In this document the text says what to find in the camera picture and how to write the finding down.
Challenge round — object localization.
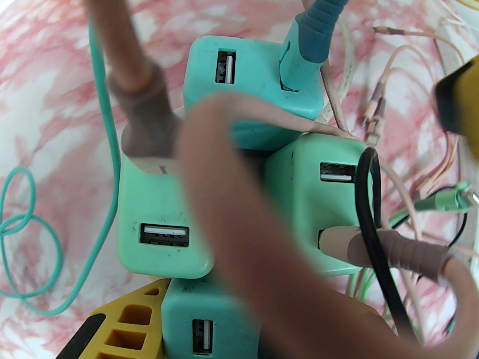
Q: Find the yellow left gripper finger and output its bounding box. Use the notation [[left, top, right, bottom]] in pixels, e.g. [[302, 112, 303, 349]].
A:
[[55, 278, 172, 359]]

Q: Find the teal USB charger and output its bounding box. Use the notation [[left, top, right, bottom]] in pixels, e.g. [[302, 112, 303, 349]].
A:
[[183, 36, 324, 152], [161, 275, 262, 359]]

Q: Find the mint green USB charger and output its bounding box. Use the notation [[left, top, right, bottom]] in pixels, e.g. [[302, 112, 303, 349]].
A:
[[117, 152, 216, 279], [264, 133, 378, 277]]

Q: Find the pink marble table mat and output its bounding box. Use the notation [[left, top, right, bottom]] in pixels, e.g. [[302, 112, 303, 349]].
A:
[[0, 0, 479, 359]]

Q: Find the pink charging cable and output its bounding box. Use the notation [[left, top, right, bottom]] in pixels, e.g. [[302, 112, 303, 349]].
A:
[[359, 25, 468, 201], [176, 92, 479, 359], [75, 0, 184, 160]]

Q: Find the green charging cable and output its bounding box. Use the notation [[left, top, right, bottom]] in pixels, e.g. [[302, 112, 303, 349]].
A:
[[348, 181, 479, 306]]

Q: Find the thin white cable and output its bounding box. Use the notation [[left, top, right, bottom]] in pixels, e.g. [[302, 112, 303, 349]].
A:
[[314, 17, 356, 126]]

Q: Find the thin black cable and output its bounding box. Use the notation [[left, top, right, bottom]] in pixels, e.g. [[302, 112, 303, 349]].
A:
[[354, 146, 468, 350]]

